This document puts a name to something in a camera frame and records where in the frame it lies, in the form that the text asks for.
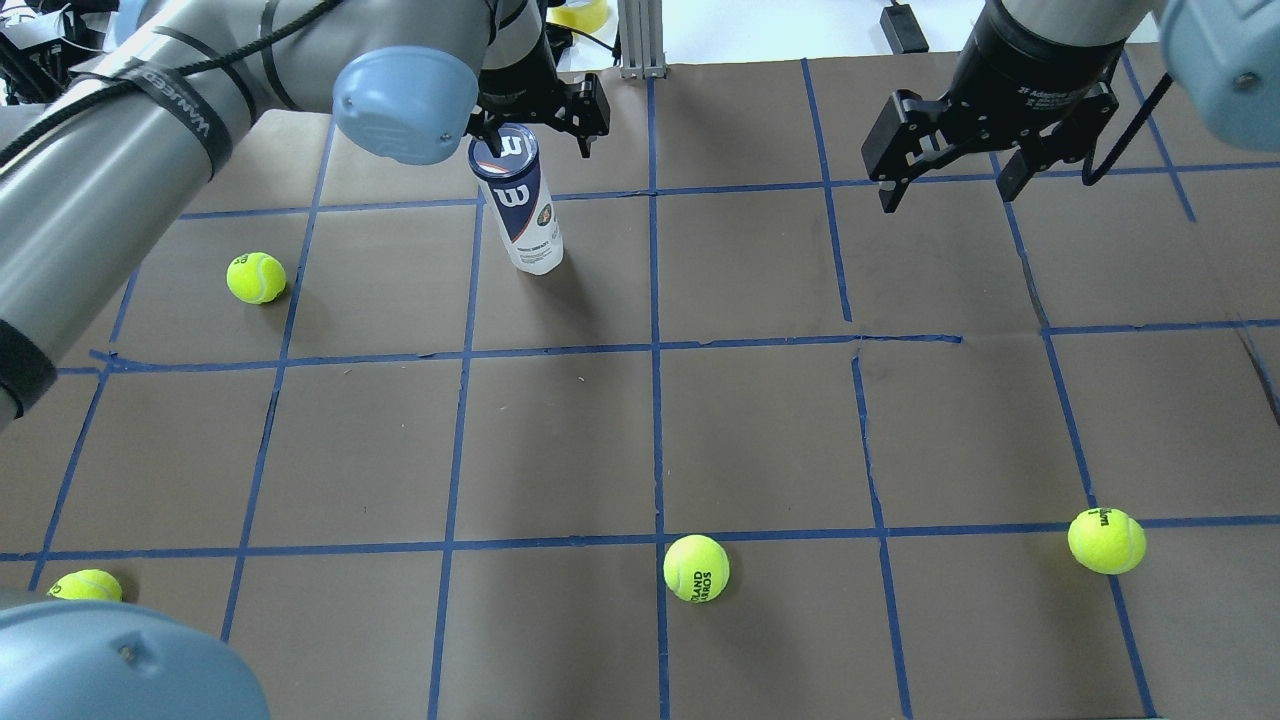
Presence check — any tennis ball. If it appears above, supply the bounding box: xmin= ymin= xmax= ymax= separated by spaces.
xmin=225 ymin=252 xmax=288 ymax=305
xmin=46 ymin=569 xmax=124 ymax=602

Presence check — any tennis ball far right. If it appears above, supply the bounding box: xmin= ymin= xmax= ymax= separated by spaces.
xmin=225 ymin=252 xmax=288 ymax=305

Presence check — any white blue tennis ball can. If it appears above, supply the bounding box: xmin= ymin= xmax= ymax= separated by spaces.
xmin=467 ymin=124 xmax=564 ymax=275

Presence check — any aluminium frame post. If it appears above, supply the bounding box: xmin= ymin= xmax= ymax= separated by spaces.
xmin=617 ymin=0 xmax=669 ymax=79

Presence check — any tennis ball near arm base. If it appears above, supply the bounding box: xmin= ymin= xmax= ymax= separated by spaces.
xmin=1066 ymin=507 xmax=1148 ymax=577

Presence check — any tennis ball far left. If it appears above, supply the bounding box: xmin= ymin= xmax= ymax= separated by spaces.
xmin=46 ymin=569 xmax=124 ymax=602

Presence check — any black power adapter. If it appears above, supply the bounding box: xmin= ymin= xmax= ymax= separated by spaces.
xmin=879 ymin=1 xmax=931 ymax=55

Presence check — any yellow tape roll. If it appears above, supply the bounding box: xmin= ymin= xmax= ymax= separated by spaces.
xmin=547 ymin=0 xmax=611 ymax=35

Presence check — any tennis ball middle grid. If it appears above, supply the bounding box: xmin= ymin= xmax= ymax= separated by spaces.
xmin=662 ymin=534 xmax=731 ymax=603

